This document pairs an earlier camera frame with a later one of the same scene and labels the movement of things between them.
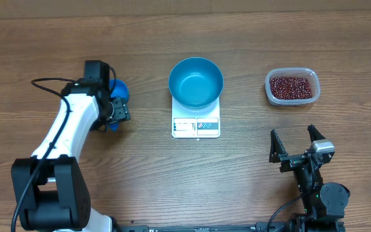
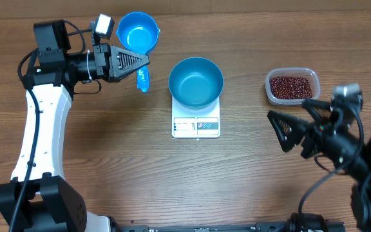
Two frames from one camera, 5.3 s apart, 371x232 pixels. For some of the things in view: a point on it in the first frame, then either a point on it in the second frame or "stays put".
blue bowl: x=196 y=83 stays put
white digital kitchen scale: x=203 y=123 stays put
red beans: x=290 y=87 stays put
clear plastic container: x=292 y=86 stays put
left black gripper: x=122 y=112 -> x=109 y=63
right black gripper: x=277 y=155 -> x=295 y=129
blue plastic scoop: x=118 y=88 -> x=138 y=31
